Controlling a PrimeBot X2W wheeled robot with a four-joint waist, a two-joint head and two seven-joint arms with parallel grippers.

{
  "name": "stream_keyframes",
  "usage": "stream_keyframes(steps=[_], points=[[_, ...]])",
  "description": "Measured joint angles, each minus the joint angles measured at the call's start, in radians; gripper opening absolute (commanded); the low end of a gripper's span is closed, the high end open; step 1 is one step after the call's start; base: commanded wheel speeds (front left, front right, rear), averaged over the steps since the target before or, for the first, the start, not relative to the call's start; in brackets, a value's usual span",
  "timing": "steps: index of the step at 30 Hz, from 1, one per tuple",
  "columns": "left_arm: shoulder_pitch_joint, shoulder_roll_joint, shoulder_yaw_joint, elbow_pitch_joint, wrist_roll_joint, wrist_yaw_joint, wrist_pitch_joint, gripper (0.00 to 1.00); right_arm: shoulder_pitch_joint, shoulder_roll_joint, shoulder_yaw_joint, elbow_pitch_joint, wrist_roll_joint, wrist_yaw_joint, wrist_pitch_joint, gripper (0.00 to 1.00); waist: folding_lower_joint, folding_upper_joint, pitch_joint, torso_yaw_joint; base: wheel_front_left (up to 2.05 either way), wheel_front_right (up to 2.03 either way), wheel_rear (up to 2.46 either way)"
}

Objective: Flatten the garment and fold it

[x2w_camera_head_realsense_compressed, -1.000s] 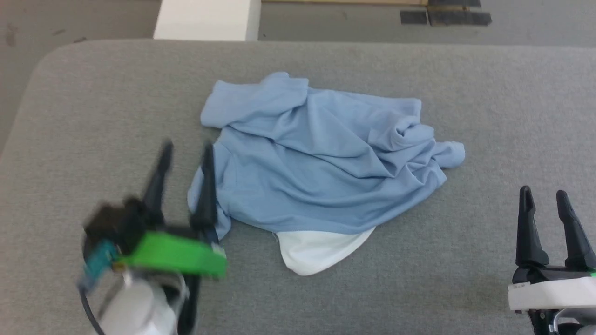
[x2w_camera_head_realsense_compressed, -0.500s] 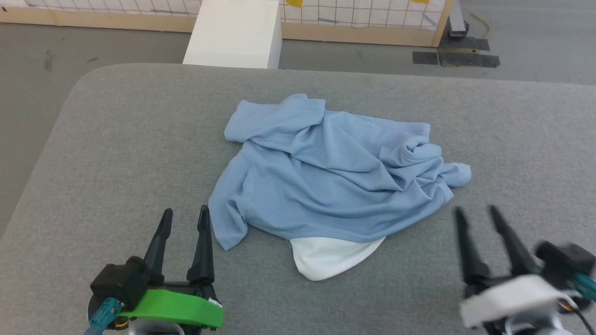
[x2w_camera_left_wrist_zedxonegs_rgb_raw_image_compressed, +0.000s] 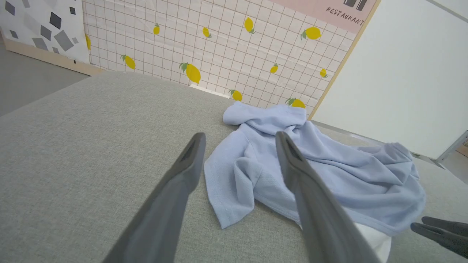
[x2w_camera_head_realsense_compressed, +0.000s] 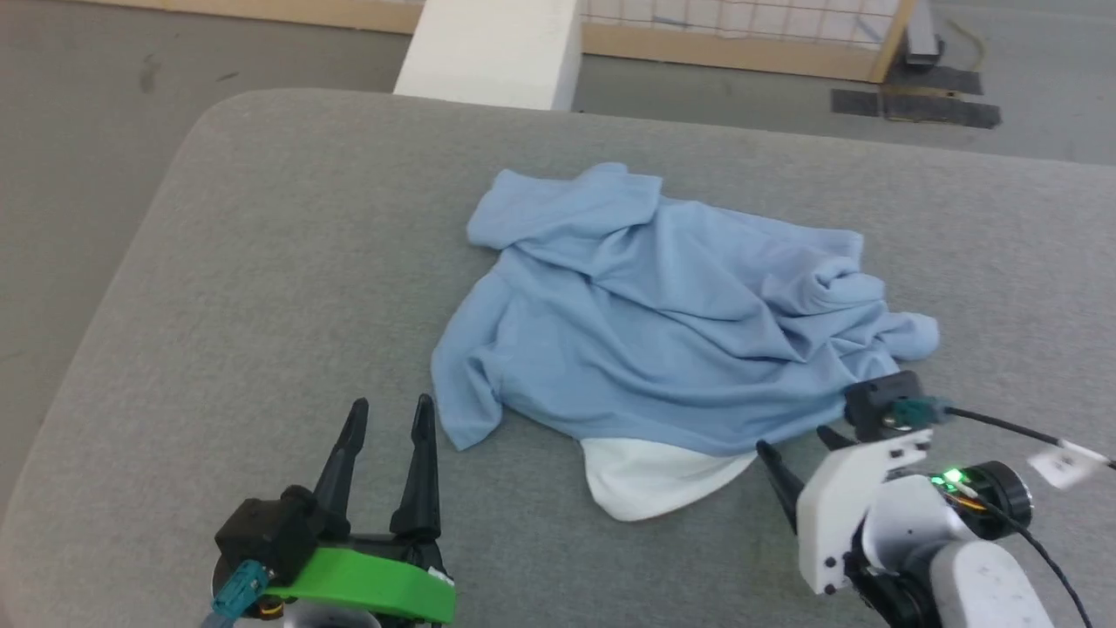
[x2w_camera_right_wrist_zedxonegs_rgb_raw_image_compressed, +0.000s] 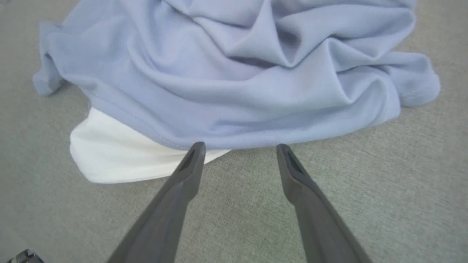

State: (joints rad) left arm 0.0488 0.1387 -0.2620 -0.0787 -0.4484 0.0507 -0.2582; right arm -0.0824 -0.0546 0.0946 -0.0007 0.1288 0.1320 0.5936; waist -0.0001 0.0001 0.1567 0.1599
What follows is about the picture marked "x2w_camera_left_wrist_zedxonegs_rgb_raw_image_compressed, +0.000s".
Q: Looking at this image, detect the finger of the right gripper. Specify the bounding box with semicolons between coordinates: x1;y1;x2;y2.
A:
410;222;468;258
421;216;468;236

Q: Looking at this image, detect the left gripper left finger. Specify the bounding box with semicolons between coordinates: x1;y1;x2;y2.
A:
102;132;207;263

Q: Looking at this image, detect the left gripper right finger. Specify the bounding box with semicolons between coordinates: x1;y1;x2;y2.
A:
275;131;381;263

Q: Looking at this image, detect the light blue garment white hem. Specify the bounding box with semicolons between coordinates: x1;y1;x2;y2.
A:
204;101;427;263

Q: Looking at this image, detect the grey metal partition leg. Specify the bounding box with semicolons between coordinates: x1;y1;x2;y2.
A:
411;130;468;171

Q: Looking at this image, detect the white box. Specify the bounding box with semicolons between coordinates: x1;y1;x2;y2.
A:
189;84;231;99

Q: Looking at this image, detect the white partition panel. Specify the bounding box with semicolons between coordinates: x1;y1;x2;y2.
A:
311;0;468;160

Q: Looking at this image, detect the lemon print grid screen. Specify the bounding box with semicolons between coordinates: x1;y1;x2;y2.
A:
82;0;381;119

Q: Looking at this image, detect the grey terrazzo print panel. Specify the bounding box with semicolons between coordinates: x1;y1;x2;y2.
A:
0;0;105;77

